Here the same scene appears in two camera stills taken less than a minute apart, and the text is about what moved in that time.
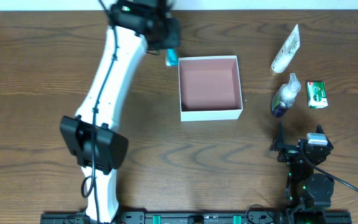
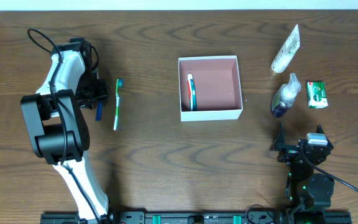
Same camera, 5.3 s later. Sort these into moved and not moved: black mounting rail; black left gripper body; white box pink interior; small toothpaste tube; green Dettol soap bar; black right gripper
Moved: black left gripper body; small toothpaste tube
Not moved: green Dettol soap bar; black mounting rail; white box pink interior; black right gripper
